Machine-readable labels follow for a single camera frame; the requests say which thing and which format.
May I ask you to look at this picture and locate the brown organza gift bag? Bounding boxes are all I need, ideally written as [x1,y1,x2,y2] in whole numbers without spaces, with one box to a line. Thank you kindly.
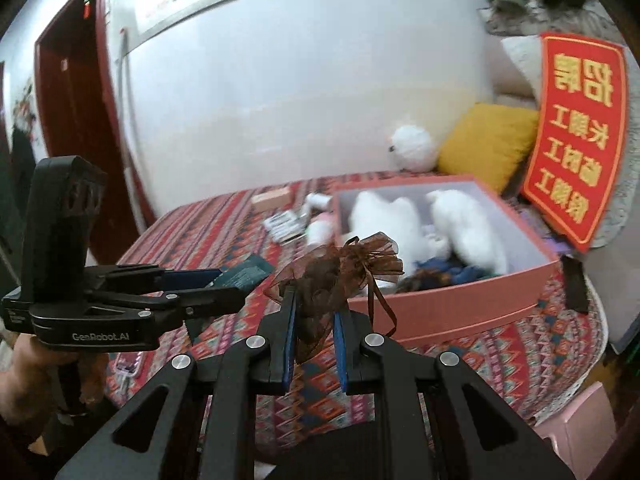
[265,232,404,364]

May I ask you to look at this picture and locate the large white plush bear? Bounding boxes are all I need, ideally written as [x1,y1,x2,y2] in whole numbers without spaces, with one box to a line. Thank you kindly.
[348,190,509,278]

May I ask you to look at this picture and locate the pink cardboard box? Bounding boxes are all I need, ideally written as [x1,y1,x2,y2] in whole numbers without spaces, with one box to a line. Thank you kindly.
[250,186,292,212]

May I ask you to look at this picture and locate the white pill bottle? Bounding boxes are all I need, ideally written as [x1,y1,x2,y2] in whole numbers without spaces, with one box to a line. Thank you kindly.
[305,193,332,211]

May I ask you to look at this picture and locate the teal pouch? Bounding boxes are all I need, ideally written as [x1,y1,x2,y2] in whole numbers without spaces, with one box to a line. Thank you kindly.
[418,257,498,286]

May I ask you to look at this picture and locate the person left hand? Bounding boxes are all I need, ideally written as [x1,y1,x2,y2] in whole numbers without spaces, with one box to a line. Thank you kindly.
[1,334,108,425]

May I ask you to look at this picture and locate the pink plastic stool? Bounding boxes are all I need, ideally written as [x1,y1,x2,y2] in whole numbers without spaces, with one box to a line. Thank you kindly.
[535,382,616,479]

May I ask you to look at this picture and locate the dark green card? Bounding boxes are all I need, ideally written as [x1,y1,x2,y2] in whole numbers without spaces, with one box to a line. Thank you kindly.
[209,254,274,295]

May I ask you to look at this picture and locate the pink storage box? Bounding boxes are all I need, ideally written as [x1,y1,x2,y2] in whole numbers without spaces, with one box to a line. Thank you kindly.
[332,176,559,347]

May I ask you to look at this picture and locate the patterned red bedspread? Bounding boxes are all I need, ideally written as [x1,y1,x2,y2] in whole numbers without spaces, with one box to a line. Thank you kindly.
[102,171,609,456]

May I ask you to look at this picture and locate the dark red door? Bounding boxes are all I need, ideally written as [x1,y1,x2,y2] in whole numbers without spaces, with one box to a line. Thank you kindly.
[35,0,156,264]

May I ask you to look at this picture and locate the small white round plush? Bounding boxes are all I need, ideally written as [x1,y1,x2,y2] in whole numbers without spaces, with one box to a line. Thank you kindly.
[390,125,439,172]

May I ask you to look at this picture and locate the yellow cushion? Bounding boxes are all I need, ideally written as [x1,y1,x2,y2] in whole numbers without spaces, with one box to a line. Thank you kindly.
[436,103,539,194]

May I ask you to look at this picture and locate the red sign with yellow characters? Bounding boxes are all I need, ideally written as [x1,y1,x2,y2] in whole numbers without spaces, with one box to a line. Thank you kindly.
[522,32,628,252]

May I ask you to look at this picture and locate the beige pillow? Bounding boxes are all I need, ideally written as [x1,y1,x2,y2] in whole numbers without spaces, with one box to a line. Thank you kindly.
[485,36,542,102]

